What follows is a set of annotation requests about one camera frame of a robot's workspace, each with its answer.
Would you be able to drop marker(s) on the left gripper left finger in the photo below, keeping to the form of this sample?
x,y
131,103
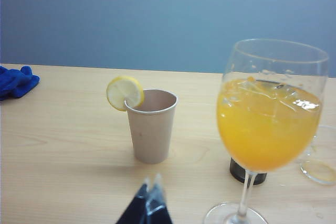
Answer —
x,y
137,208

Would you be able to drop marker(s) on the smoky grey measuring cup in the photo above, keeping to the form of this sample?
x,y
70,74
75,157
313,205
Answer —
x,y
235,172

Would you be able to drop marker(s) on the yellow lemon slice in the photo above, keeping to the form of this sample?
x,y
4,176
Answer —
x,y
122,93

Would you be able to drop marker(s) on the blue cloth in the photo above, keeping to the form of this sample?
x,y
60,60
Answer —
x,y
14,83

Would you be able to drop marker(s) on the beige paper cup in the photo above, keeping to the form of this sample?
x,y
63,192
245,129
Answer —
x,y
152,134

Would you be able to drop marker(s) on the wine glass with orange juice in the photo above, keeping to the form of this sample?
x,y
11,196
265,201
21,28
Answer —
x,y
265,134

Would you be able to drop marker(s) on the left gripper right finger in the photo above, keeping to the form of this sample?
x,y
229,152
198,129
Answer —
x,y
158,205

